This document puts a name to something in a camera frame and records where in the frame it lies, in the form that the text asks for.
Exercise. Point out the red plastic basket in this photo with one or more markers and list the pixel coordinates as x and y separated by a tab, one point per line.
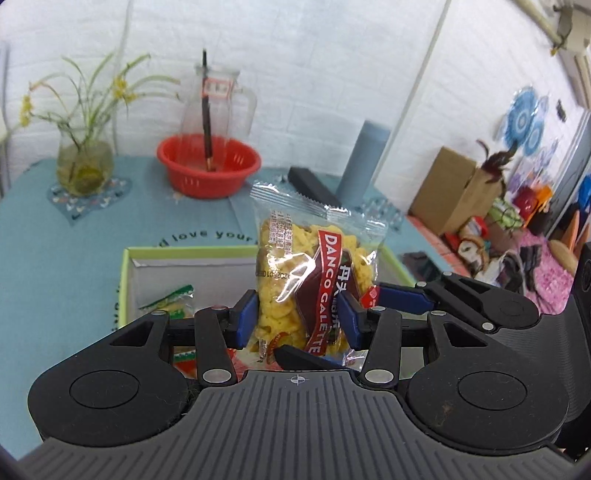
207	180

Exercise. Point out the purple leaf plant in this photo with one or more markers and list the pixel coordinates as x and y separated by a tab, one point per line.
496	161

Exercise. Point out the glass pitcher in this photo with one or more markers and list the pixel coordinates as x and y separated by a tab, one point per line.
226	115

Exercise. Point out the red snack packet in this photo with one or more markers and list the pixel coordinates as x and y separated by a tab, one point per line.
184	365

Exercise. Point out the medium blue paper fan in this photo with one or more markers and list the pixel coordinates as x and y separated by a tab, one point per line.
534	138

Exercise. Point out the brown cardboard box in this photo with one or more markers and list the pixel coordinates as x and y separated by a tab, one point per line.
452	189

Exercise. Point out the white vertical wall pipe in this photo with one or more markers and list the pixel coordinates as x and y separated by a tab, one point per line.
427	69

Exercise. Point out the large blue paper fan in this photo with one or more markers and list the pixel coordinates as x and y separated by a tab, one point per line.
521	117

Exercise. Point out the red vase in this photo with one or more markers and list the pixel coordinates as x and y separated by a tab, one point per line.
526	202

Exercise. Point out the green snack packet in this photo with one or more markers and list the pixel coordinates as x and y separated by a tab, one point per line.
171	301

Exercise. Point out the black stirring stick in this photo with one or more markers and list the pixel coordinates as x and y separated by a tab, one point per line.
206	115

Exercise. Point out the pink patterned cloth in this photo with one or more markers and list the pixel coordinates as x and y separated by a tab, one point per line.
549	281

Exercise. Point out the white air conditioner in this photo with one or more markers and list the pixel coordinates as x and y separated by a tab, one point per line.
584	78

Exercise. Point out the grey blue thermos bottle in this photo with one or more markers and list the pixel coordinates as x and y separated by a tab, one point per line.
364	161

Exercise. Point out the black wall hook rack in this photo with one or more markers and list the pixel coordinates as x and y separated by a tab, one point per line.
561	110

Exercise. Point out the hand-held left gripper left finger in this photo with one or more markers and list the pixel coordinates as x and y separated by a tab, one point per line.
244	321

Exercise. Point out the red plaid tablecloth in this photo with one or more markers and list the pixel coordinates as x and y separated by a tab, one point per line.
434	240

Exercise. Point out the green cardboard box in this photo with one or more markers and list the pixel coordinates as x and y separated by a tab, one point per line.
184	272

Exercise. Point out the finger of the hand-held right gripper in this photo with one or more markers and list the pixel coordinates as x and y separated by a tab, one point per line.
401	297
300	357

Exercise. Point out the glass vase with yellow flowers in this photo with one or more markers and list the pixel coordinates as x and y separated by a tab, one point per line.
83	166

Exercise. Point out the clear yellow chips packet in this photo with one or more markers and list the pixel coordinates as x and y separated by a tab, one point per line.
300	249

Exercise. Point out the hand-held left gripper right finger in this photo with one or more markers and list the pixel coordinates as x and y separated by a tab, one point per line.
349	323

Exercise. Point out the black case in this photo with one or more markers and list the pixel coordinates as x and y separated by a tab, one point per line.
314	187

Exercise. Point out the green striped bag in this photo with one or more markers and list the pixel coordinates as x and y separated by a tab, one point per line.
505	216

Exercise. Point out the clear plastic blister pack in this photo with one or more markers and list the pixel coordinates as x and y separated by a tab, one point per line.
383	214

